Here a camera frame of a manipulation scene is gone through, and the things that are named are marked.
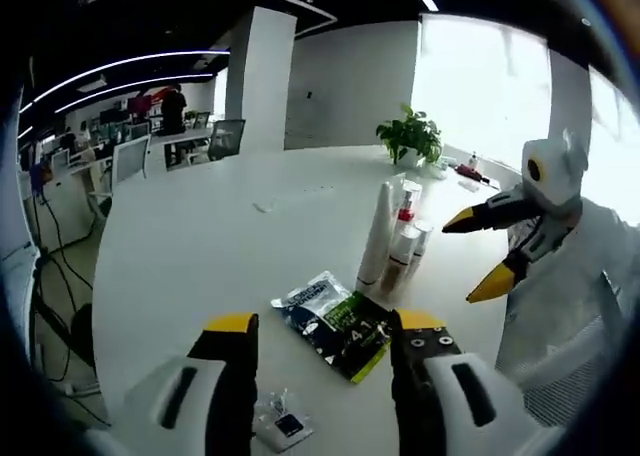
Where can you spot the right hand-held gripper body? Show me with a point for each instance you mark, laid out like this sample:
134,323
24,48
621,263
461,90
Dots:
555,176

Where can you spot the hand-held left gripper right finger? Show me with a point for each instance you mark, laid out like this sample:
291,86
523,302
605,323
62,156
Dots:
415,401

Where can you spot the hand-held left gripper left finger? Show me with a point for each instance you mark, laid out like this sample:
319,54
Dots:
230,376

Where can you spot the small clear cap skincare bottle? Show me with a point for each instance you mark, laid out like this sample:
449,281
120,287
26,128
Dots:
400,261
422,246

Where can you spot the red collar white skincare bottle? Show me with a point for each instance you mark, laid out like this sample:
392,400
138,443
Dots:
409,201

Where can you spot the dark green skincare sachet packet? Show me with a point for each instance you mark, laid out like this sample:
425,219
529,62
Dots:
330,326

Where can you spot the white skincare tube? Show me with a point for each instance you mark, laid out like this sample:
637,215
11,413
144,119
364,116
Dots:
375,241

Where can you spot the white pump bottle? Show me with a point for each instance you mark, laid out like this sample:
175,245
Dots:
473,162

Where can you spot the red tool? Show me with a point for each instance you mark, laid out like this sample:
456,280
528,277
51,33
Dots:
475,173

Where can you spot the potted green plant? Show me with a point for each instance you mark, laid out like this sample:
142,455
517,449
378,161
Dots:
412,133

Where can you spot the black tripod stand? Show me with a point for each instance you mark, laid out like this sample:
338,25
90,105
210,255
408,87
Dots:
55,276

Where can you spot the white office desk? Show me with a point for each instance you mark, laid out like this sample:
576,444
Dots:
190,146

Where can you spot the dark office chair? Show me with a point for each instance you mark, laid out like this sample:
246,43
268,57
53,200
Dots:
227,138

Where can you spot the white backed office chair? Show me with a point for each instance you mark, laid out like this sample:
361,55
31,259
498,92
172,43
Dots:
131,158

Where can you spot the white side desk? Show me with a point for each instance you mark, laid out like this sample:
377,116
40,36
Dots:
60,201

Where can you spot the curved ceiling light strip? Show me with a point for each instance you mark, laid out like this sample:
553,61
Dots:
125,84
100,69

